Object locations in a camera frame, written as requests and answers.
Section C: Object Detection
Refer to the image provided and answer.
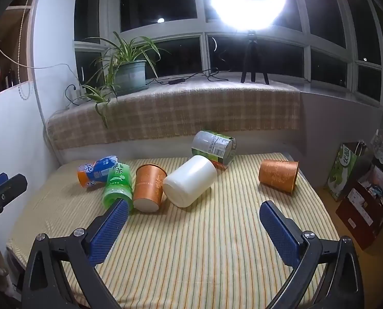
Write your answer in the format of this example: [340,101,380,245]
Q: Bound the ring light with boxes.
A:
[209,0,288,33]

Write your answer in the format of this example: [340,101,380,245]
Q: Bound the green labelled white can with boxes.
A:
[191,130,237,165]

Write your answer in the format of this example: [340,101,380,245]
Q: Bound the brown cardboard box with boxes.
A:
[335,164,383,252]

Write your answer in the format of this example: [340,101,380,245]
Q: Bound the orange patterned paper cup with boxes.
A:
[133,164,167,213]
[258,159,300,195]

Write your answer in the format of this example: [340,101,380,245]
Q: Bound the green plastic bottle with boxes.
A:
[103,162,134,213]

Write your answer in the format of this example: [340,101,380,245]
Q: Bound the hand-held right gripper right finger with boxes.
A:
[259,200,364,309]

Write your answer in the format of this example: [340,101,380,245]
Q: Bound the black tripod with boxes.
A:
[240,30,270,85]

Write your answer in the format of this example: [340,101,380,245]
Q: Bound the green white carton box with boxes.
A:
[326,141,370,202]

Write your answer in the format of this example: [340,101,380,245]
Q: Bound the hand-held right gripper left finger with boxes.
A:
[22,197,129,309]

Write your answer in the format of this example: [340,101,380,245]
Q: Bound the beige plaid blanket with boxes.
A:
[47,80,302,150]

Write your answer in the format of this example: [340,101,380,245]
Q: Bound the white bead cord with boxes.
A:
[17,0,38,101]

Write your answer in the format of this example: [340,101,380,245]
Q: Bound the black cable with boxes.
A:
[146,67,229,86]

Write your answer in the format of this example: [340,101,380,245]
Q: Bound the white cable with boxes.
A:
[0,33,83,104]

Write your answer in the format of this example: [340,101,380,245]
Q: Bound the wooden shelf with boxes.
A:
[0,3,35,101]

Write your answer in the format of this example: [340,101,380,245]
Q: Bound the white cup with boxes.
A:
[162,155,218,208]

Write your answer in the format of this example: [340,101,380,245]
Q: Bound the potted spider plant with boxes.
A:
[81,31,170,130]

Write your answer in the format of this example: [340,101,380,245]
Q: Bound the white window frame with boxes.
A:
[74,0,383,107]

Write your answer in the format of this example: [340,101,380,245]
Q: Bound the white wall plug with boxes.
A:
[65,84,86,107]

